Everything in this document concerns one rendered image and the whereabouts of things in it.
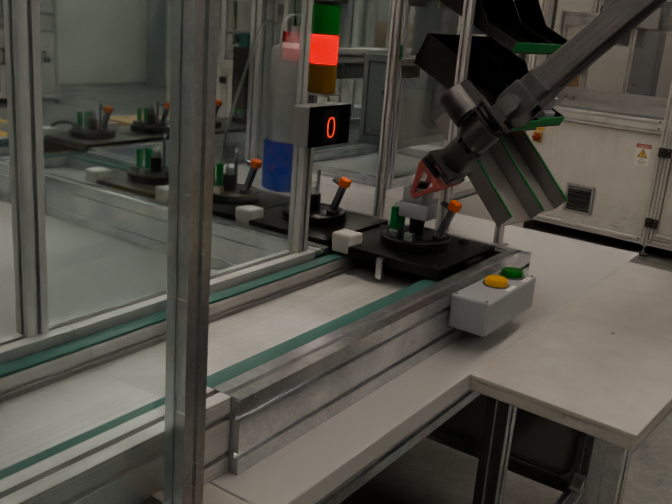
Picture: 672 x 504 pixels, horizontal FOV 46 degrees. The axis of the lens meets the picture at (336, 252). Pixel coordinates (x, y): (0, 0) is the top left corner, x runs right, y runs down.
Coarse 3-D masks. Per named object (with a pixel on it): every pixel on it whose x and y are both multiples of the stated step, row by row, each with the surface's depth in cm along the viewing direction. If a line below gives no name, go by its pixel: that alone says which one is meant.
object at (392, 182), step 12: (408, 12) 247; (408, 24) 248; (396, 96) 253; (396, 108) 254; (396, 120) 255; (396, 132) 257; (396, 144) 259; (324, 168) 274; (360, 180) 267; (372, 180) 264; (396, 180) 264; (408, 180) 272; (420, 180) 278
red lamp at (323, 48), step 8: (312, 40) 138; (320, 40) 137; (328, 40) 137; (336, 40) 138; (312, 48) 138; (320, 48) 138; (328, 48) 138; (336, 48) 139; (312, 56) 139; (320, 56) 138; (328, 56) 138; (336, 56) 139; (328, 64) 138; (336, 64) 140
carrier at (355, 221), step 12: (312, 192) 170; (312, 204) 170; (324, 204) 177; (312, 216) 166; (324, 216) 167; (336, 216) 168; (348, 216) 177; (360, 216) 177; (312, 228) 164; (324, 228) 165; (336, 228) 166; (348, 228) 167; (360, 228) 167; (372, 228) 171; (312, 240) 159; (324, 240) 157
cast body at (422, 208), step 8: (424, 184) 154; (408, 192) 155; (432, 192) 156; (408, 200) 155; (416, 200) 154; (424, 200) 154; (432, 200) 157; (400, 208) 157; (408, 208) 156; (416, 208) 155; (424, 208) 154; (432, 208) 155; (408, 216) 156; (416, 216) 155; (424, 216) 154; (432, 216) 156
